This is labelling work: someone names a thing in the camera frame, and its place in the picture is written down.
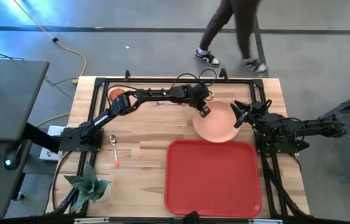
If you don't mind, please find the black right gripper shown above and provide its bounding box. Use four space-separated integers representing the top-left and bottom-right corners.
229 99 274 129

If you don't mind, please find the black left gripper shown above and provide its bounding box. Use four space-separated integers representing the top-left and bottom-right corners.
190 83 213 118

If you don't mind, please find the salmon pink plate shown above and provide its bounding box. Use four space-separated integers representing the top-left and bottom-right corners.
192 100 241 143

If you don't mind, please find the metal fork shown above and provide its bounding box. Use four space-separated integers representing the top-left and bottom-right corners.
152 100 188 107

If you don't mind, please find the orange faceted plastic cup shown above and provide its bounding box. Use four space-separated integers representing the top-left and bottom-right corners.
109 88 126 102

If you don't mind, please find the metal spoon orange handle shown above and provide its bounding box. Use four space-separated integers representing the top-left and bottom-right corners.
109 134 121 169

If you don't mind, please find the red plastic tray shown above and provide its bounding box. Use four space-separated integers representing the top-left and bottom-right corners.
163 139 262 218

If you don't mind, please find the person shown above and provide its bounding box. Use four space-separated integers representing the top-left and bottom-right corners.
194 0 269 74

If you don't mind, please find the green potted plant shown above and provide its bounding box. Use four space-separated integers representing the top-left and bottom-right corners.
63 161 113 214

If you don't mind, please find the white box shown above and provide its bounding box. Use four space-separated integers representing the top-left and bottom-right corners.
39 124 67 162

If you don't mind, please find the black computer mouse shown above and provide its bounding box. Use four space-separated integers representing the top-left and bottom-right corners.
3 141 23 171

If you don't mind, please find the grey desk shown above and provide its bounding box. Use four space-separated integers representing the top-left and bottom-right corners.
0 57 50 220

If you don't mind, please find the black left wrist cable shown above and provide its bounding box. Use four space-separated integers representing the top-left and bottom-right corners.
171 68 218 91

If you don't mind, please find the black aluminium table frame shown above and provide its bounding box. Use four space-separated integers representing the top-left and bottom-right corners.
50 68 311 218

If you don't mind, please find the white bracket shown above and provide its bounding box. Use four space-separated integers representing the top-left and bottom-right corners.
248 218 283 224
74 217 110 224

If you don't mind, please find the blue-grey table frame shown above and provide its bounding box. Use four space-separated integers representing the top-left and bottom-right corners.
320 84 350 182

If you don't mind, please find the yellow cable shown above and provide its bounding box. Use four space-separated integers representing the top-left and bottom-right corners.
12 0 88 128

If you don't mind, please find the black floor cable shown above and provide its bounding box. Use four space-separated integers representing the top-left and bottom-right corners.
0 48 76 101

